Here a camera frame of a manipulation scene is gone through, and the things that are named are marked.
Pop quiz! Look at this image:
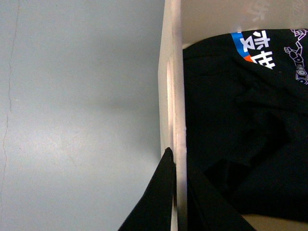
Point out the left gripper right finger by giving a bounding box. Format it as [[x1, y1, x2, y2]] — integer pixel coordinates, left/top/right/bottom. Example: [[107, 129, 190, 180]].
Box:
[[187, 157, 255, 231]]

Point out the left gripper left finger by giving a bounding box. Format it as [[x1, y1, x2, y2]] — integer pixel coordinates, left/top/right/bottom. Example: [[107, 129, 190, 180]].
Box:
[[119, 147, 174, 231]]

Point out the beige plastic laundry hamper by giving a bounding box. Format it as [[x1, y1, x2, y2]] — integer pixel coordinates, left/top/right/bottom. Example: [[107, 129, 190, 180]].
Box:
[[158, 0, 308, 231]]

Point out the black printed t-shirt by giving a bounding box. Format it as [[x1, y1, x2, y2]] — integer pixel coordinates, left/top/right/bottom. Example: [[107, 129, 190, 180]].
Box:
[[183, 29, 308, 222]]

